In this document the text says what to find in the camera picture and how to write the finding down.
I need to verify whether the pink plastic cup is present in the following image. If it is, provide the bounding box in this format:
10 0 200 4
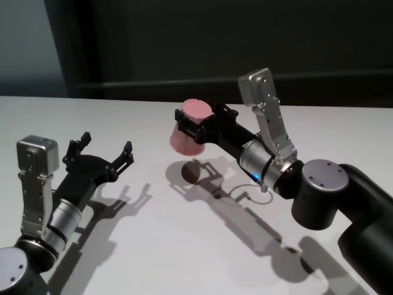
168 98 214 158

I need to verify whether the thin grey horizontal rail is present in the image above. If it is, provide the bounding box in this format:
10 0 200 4
73 80 393 100

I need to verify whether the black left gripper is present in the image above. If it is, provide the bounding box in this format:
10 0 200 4
54 131 136 212

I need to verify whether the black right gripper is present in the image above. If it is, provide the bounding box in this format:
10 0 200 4
174 103 258 163

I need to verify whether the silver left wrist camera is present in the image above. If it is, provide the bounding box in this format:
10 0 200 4
16 135 60 238

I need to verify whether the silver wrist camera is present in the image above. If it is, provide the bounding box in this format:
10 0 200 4
16 135 60 238
237 67 298 166

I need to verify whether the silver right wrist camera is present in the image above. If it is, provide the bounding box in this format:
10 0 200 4
237 67 298 166

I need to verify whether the right arm cable with plug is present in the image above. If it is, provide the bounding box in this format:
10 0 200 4
228 183 274 205

